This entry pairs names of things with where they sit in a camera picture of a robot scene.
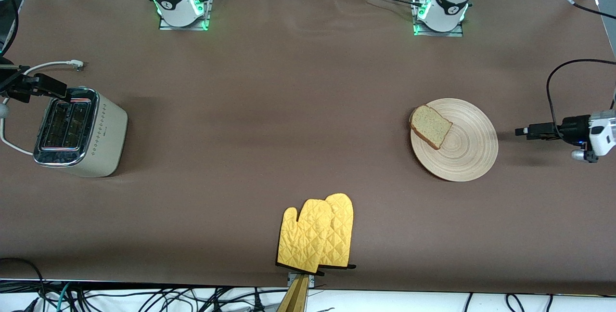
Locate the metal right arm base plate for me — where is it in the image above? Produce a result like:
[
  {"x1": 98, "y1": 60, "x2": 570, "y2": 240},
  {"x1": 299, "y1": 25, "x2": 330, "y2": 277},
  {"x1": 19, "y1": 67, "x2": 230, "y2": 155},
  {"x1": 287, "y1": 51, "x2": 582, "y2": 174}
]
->
[{"x1": 159, "y1": 0, "x2": 213, "y2": 31}]

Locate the wooden post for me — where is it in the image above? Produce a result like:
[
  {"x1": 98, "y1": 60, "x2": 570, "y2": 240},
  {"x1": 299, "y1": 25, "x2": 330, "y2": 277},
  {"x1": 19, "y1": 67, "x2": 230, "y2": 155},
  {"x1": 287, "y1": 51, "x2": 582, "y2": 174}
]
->
[{"x1": 277, "y1": 276, "x2": 309, "y2": 312}]

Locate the teal floor cable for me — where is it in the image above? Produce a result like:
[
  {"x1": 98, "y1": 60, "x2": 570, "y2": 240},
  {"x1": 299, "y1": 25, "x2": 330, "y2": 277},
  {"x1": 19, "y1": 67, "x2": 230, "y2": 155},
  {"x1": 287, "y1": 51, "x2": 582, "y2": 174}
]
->
[{"x1": 57, "y1": 282, "x2": 73, "y2": 312}]

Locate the small metal table bracket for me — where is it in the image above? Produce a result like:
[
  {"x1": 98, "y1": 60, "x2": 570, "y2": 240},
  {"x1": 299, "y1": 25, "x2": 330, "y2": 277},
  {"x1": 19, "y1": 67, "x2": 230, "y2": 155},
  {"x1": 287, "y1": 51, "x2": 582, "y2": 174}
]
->
[{"x1": 287, "y1": 273, "x2": 316, "y2": 287}]

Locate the yellow quilted oven mitt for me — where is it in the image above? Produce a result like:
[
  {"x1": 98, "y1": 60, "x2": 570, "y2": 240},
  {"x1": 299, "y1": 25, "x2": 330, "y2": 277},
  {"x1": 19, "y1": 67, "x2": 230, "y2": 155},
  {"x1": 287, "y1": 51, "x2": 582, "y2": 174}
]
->
[
  {"x1": 276, "y1": 199, "x2": 334, "y2": 274},
  {"x1": 318, "y1": 193, "x2": 357, "y2": 270}
]

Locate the round wooden plate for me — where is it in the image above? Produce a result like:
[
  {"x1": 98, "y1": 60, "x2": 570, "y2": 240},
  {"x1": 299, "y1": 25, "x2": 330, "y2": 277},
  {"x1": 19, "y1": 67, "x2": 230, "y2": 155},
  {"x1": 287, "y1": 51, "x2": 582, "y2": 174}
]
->
[{"x1": 410, "y1": 98, "x2": 499, "y2": 182}]

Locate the white toaster power cable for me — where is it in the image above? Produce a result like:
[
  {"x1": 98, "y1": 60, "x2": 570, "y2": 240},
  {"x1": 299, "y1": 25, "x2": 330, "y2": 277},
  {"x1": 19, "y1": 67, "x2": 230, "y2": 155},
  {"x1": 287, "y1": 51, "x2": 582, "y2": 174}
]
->
[{"x1": 0, "y1": 60, "x2": 85, "y2": 156}]

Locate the cream and chrome toaster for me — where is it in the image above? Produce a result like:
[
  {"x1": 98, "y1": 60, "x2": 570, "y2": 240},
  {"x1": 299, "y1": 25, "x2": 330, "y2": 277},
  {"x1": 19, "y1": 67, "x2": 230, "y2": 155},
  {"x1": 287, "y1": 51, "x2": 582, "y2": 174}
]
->
[{"x1": 33, "y1": 86, "x2": 128, "y2": 178}]

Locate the brown table cover sheet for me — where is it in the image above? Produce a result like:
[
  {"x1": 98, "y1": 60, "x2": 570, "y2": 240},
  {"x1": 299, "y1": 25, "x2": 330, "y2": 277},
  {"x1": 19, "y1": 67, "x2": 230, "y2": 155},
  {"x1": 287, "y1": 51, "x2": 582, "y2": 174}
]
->
[{"x1": 0, "y1": 0, "x2": 616, "y2": 296}]

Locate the brown bread slice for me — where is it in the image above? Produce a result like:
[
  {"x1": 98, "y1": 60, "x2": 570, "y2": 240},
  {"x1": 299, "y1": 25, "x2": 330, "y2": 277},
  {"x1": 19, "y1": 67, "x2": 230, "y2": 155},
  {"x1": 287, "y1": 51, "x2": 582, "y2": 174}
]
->
[{"x1": 409, "y1": 105, "x2": 453, "y2": 150}]

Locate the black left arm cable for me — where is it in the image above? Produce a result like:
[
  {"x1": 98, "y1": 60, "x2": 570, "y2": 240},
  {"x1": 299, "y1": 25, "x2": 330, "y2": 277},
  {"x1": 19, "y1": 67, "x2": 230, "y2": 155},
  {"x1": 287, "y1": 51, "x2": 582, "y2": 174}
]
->
[{"x1": 546, "y1": 0, "x2": 616, "y2": 140}]

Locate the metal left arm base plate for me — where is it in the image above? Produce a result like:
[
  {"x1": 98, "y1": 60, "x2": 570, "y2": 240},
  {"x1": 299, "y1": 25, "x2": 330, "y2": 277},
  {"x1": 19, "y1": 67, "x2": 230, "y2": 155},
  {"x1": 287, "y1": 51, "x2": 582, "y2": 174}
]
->
[{"x1": 413, "y1": 0, "x2": 463, "y2": 37}]

